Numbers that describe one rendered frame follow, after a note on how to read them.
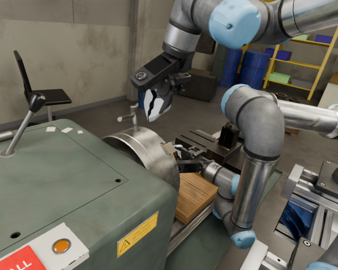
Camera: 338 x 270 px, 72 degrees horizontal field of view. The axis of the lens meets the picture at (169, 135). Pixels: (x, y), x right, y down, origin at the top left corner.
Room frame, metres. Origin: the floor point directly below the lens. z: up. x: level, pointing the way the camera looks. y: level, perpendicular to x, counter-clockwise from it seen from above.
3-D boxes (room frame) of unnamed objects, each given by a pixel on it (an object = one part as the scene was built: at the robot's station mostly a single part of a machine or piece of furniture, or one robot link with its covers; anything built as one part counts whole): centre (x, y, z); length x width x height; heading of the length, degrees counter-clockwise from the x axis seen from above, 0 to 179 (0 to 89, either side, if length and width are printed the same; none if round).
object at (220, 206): (0.68, -0.25, 0.98); 0.11 x 0.08 x 0.11; 16
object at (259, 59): (6.61, -1.64, 0.50); 1.35 x 0.83 x 1.00; 56
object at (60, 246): (0.23, 0.14, 1.26); 0.02 x 0.02 x 0.01
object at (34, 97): (0.49, 0.31, 1.38); 0.04 x 0.03 x 0.05; 144
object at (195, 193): (0.89, -0.06, 0.89); 0.36 x 0.30 x 0.04; 54
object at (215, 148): (1.08, -0.30, 1.00); 0.20 x 0.10 x 0.05; 144
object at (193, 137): (1.14, -0.27, 0.95); 0.43 x 0.18 x 0.04; 54
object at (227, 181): (0.69, -0.25, 1.08); 0.11 x 0.08 x 0.09; 53
